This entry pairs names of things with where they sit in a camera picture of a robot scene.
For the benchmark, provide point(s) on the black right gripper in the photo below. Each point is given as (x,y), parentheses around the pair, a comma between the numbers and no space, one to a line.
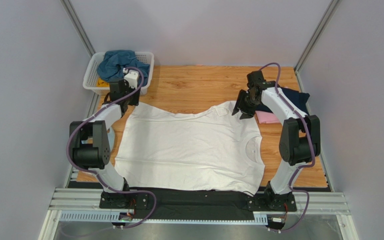
(245,102)

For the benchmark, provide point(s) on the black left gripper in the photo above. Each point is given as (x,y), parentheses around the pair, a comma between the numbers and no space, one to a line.
(136,100)

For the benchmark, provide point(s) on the white t-shirt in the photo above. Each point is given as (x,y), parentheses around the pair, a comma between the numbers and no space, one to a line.
(209,150)

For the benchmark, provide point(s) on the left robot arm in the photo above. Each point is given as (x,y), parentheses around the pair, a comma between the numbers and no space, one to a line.
(89,146)

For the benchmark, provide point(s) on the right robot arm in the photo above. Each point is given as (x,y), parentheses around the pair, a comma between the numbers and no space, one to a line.
(299,142)

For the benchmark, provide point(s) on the yellow t-shirt in basket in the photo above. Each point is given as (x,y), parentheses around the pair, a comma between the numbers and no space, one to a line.
(101,83)

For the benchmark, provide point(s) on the crumpled blue t-shirt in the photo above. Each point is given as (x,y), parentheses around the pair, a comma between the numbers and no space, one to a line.
(111,68)

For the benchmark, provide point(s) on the folded pink t-shirt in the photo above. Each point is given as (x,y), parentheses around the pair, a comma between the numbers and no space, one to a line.
(264,117)

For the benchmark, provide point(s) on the folded navy t-shirt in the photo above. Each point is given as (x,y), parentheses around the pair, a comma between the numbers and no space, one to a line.
(299,99)

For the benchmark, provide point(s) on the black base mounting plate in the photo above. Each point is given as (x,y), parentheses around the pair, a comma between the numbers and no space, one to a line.
(208,205)

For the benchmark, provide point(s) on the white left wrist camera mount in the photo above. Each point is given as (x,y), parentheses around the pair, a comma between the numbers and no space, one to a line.
(133,77)

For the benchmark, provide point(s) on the left corner aluminium post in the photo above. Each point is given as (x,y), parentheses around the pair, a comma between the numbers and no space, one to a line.
(75,20)

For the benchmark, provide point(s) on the corner aluminium post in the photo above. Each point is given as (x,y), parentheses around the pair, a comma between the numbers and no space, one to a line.
(324,21)
(75,20)

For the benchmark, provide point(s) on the right corner aluminium post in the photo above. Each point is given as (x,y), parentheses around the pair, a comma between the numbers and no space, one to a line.
(324,21)

